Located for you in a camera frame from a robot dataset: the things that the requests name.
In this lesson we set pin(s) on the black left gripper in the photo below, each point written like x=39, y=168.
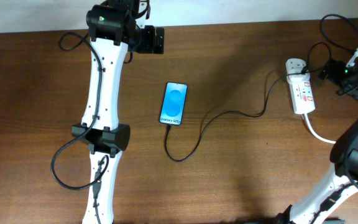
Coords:
x=149, y=46

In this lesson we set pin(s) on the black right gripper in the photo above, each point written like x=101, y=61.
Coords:
x=355, y=93

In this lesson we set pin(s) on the blue smartphone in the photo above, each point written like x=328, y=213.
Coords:
x=173, y=104

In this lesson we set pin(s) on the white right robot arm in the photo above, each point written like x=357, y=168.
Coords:
x=341, y=180

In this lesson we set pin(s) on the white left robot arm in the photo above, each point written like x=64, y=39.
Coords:
x=115, y=28

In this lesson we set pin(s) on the white power strip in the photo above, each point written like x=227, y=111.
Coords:
x=300, y=86

